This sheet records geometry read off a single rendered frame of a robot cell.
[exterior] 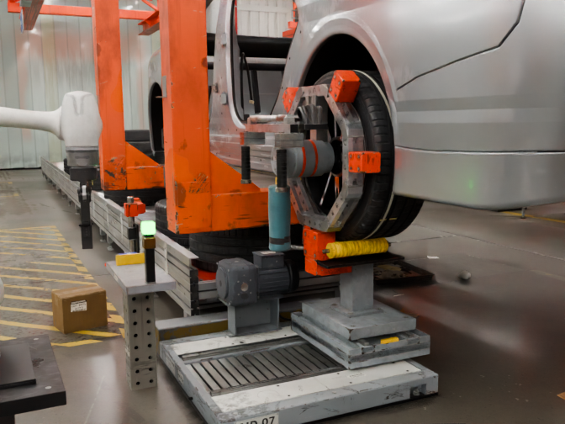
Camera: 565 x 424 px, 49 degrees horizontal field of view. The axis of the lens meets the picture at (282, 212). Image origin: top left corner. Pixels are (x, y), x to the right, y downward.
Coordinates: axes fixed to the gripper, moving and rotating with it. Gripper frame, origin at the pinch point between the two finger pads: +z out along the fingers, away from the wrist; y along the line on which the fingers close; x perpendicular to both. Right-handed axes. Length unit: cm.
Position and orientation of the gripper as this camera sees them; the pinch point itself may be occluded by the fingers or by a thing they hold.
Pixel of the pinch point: (87, 236)
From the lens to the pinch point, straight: 190.7
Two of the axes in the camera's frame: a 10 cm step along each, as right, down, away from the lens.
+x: 9.6, -0.5, 2.8
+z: 0.1, 9.9, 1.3
